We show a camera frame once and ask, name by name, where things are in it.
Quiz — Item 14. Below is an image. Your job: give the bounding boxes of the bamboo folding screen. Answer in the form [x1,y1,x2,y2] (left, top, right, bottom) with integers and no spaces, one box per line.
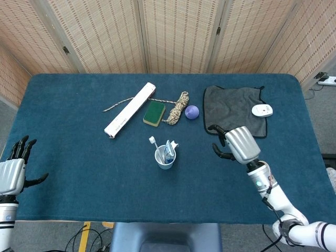
[0,0,336,107]

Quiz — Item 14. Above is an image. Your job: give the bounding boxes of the white toothbrush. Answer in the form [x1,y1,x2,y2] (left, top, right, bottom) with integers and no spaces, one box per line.
[148,135,165,164]

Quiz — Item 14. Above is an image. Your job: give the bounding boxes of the white computer mouse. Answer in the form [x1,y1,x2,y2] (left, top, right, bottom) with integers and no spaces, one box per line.
[251,103,274,118]

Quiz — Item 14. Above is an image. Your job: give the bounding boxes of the black floor cables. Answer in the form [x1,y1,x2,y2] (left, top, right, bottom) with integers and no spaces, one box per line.
[65,222,112,252]

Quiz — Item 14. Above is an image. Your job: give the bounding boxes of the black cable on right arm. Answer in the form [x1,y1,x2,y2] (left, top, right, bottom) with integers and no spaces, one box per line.
[261,167,286,252]

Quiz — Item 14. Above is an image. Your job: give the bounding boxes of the blue tablecloth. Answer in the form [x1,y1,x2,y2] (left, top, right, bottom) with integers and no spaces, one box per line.
[5,73,331,225]

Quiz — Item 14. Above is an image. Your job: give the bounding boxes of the blue white toothpaste tube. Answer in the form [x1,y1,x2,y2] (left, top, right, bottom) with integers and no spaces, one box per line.
[163,139,176,164]

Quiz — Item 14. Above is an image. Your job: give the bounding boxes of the beige braided rope bundle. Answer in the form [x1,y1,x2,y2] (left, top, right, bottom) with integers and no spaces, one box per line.
[102,90,191,126]

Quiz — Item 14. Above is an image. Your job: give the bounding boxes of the white plastic cup with handle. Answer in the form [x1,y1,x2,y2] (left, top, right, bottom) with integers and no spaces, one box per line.
[154,142,180,171]

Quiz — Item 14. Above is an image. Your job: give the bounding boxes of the yellow green scrub sponge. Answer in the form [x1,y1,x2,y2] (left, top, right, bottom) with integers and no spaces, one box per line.
[142,100,167,128]

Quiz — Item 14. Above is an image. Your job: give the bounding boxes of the purple ball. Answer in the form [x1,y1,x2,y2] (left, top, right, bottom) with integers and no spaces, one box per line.
[184,104,201,121]

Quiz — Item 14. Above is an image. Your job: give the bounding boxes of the long white cardboard wrap box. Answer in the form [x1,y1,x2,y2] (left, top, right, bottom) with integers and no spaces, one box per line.
[103,81,157,139]

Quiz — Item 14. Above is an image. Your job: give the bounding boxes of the white power strip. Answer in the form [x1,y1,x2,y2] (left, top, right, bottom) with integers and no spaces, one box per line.
[314,71,336,87]

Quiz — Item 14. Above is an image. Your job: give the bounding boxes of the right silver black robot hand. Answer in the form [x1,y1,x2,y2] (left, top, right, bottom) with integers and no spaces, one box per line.
[208,124,261,165]

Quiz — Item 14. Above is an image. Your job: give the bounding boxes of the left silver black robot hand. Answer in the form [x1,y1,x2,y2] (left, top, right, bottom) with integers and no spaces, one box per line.
[0,135,50,196]

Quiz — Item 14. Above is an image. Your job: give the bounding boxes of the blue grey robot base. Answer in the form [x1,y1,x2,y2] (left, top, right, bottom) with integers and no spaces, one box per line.
[109,222,224,252]

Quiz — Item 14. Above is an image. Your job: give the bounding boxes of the grey cloth with black trim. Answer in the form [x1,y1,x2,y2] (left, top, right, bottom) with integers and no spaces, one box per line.
[202,85,268,139]

